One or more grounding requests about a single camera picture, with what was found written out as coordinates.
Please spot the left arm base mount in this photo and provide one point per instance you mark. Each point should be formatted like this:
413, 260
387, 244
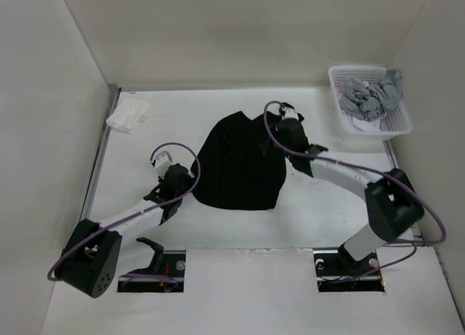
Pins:
147, 267

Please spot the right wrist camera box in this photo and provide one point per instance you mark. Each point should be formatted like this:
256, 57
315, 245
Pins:
288, 111

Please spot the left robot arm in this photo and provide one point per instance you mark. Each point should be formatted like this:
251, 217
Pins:
98, 252

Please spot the white plastic basket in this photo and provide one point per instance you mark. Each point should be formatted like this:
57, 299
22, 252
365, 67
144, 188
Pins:
395, 123

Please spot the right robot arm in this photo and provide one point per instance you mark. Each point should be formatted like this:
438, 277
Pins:
388, 197

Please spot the white garment in basket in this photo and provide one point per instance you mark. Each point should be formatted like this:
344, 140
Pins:
367, 126

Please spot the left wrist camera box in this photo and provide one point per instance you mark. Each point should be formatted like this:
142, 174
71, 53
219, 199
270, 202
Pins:
161, 161

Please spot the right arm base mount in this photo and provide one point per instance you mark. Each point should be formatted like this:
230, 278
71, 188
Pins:
337, 271

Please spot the folded white tank top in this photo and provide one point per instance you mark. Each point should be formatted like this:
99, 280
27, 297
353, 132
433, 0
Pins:
128, 115

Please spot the black tank top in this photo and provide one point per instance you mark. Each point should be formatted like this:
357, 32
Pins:
238, 169

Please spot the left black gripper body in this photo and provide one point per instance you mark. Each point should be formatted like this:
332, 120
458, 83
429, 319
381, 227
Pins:
160, 179

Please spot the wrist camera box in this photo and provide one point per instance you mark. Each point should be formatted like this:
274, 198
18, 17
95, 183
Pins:
288, 111
161, 161

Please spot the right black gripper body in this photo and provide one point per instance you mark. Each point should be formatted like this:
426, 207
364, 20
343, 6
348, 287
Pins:
275, 130

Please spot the grey tank top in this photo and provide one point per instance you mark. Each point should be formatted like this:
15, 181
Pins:
371, 101

